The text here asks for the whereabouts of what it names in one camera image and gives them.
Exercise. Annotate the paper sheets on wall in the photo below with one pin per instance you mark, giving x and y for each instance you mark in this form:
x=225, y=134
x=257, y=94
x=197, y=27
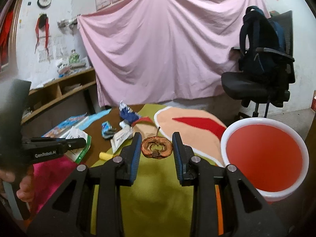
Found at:
x=50, y=49

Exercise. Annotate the loose white papers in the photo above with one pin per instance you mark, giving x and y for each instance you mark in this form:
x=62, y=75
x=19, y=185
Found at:
x=43, y=84

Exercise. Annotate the small yellow stick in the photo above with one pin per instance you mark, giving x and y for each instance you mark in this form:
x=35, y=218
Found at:
x=106, y=155

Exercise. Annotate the red basin with white rim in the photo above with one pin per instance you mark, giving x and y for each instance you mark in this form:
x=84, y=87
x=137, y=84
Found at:
x=264, y=158

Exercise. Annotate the pink hanging sheet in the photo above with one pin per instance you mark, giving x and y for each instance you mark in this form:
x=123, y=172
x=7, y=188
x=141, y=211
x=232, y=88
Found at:
x=163, y=49

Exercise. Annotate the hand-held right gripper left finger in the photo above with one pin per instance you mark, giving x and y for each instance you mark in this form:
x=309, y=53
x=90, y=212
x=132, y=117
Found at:
x=137, y=153

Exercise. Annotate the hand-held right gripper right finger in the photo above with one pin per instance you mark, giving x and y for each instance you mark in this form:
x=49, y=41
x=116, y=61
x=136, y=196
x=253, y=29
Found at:
x=176, y=158

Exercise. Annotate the wooden frame with red cloth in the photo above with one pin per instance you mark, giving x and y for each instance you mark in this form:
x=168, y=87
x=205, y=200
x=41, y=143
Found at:
x=7, y=29

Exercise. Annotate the person's left hand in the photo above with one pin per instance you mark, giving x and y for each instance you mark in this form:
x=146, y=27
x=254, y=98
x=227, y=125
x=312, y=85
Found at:
x=26, y=190

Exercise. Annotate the pile of books and papers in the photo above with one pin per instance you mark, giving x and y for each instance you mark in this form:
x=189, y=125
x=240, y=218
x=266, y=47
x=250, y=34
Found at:
x=74, y=68

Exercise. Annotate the white and green packet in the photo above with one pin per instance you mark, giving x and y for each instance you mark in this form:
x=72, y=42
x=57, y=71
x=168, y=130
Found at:
x=81, y=150

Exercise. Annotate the dried apple slice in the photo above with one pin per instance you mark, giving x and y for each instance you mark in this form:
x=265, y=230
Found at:
x=148, y=148

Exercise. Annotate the dark blue backpack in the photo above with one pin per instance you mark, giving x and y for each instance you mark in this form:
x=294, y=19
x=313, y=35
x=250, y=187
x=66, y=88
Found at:
x=261, y=42

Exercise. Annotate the green patterned jar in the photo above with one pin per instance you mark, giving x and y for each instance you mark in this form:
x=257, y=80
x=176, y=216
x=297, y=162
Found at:
x=74, y=57

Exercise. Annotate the red hanging ornament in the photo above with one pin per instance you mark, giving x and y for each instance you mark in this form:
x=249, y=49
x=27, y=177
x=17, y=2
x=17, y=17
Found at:
x=42, y=22

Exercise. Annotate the metal wall rack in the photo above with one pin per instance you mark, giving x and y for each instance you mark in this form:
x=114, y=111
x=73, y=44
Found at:
x=68, y=22

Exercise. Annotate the light blue wrapper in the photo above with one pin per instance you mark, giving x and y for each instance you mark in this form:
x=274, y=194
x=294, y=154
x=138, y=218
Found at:
x=107, y=130

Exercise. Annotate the colourful picture book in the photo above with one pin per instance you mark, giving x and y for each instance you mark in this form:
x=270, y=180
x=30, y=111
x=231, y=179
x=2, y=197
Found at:
x=64, y=126

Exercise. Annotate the blue and white snack bag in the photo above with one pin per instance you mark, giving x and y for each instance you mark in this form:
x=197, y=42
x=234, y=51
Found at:
x=128, y=116

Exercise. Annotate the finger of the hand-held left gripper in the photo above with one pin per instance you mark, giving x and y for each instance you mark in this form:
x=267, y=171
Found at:
x=74, y=143

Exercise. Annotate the beige red-edged wrapper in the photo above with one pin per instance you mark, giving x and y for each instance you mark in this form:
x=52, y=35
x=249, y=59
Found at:
x=144, y=128

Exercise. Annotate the black office chair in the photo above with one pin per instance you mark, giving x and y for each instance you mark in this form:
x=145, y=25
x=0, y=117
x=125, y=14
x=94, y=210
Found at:
x=246, y=84

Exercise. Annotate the wooden shelf unit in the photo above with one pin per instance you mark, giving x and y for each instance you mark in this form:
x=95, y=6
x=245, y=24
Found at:
x=74, y=79

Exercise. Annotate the round wall clock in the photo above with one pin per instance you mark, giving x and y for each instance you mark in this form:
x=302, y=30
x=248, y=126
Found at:
x=44, y=0

